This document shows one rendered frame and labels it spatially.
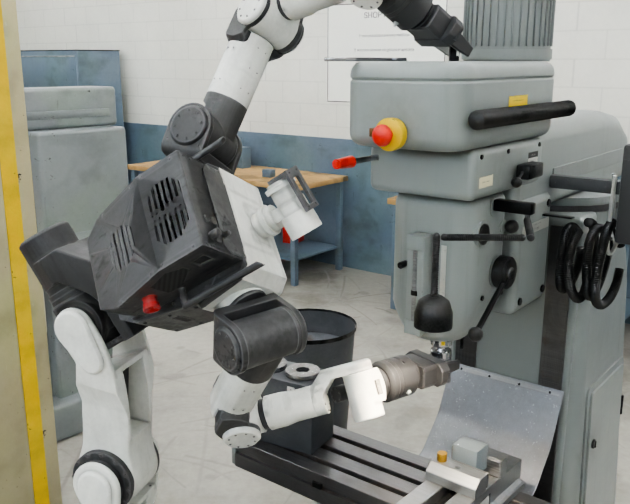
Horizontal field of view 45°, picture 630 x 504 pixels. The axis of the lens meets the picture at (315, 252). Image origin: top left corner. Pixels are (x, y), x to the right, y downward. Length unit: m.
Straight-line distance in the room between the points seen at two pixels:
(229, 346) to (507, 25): 0.91
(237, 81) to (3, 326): 1.66
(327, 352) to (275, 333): 2.25
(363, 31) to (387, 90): 5.40
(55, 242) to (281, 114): 5.89
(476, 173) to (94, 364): 0.84
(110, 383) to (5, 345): 1.40
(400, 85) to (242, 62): 0.35
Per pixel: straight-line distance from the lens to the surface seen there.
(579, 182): 1.81
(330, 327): 3.97
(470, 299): 1.58
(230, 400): 1.49
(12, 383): 3.04
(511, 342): 2.06
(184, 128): 1.51
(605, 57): 5.89
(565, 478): 2.17
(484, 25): 1.75
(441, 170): 1.48
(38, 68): 9.21
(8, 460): 3.14
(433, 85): 1.37
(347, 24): 6.92
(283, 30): 1.60
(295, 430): 1.98
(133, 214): 1.40
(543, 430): 2.05
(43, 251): 1.63
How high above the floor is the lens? 1.89
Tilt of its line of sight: 14 degrees down
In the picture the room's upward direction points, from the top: straight up
